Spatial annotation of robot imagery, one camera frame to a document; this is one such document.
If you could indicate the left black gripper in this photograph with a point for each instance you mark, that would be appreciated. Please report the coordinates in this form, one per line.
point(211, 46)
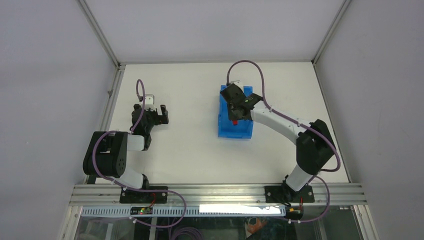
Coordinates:
point(159, 119)

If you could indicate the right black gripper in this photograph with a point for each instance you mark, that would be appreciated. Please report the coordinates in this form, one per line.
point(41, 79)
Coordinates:
point(232, 117)

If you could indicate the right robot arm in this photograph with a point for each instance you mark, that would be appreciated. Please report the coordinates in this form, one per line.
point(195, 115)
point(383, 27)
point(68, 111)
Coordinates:
point(313, 141)

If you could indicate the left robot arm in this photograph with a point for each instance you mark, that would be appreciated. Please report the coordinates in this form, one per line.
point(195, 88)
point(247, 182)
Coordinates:
point(106, 155)

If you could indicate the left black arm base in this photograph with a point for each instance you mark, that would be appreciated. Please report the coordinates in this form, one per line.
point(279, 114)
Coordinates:
point(159, 196)

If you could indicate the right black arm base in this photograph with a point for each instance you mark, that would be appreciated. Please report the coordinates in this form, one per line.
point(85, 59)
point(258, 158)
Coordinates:
point(285, 195)

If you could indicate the blue plastic bin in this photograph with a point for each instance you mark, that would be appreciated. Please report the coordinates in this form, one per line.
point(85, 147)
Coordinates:
point(226, 129)

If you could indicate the orange object under table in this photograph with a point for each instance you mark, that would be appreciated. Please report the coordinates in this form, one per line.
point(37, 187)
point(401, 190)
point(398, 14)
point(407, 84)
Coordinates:
point(254, 224)

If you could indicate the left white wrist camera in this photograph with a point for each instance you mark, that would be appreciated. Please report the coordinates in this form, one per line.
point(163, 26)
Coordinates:
point(149, 103)

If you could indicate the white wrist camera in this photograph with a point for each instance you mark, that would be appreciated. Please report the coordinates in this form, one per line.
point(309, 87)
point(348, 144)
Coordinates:
point(236, 82)
point(149, 103)

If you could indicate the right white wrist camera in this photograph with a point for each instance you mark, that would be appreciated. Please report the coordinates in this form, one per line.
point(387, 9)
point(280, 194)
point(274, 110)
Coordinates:
point(236, 82)

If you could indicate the white slotted cable duct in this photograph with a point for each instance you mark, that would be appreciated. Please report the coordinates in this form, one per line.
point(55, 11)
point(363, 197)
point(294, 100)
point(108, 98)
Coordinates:
point(203, 210)

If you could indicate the aluminium rail frame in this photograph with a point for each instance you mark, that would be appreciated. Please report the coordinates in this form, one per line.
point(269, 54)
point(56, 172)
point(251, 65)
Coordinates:
point(341, 194)

